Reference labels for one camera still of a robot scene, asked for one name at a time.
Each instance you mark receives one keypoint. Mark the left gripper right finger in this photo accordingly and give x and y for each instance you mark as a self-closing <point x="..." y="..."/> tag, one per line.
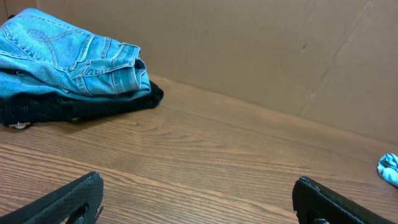
<point x="314" y="203"/>

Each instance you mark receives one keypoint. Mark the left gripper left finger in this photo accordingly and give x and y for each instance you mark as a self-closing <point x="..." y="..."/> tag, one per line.
<point x="77" y="202"/>

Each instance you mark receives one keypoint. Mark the crumpled light blue t-shirt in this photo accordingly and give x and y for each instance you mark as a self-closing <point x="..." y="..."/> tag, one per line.
<point x="387" y="169"/>

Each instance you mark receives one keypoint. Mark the folded black garment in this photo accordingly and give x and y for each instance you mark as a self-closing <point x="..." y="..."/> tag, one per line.
<point x="22" y="110"/>

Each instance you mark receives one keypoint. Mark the folded light blue jeans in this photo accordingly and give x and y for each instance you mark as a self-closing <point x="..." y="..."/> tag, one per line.
<point x="42" y="54"/>

